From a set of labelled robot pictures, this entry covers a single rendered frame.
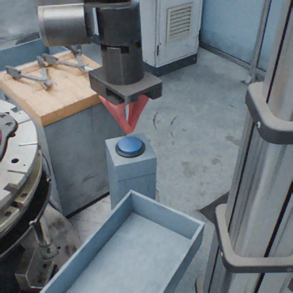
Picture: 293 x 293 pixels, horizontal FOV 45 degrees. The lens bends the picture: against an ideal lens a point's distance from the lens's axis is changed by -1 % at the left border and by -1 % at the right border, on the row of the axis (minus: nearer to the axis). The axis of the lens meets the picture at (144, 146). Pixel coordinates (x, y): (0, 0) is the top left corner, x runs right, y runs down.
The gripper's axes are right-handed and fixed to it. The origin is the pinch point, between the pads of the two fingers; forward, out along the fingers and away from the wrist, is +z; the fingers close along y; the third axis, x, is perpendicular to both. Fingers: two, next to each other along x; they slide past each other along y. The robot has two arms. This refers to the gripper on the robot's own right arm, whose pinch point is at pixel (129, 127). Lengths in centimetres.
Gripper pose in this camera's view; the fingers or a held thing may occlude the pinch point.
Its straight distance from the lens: 57.1
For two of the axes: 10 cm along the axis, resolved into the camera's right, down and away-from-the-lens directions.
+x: 7.9, -4.1, 4.6
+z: 0.5, 7.9, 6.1
